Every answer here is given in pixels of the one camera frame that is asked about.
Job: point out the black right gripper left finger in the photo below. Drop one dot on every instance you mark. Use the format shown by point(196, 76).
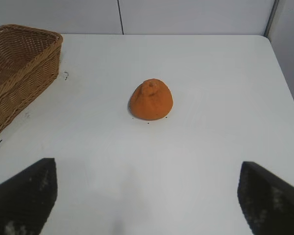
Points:
point(22, 195)

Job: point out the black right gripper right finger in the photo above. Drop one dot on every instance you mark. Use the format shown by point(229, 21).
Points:
point(272, 200)

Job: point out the brown woven wicker basket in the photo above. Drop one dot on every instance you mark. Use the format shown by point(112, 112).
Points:
point(17, 73)

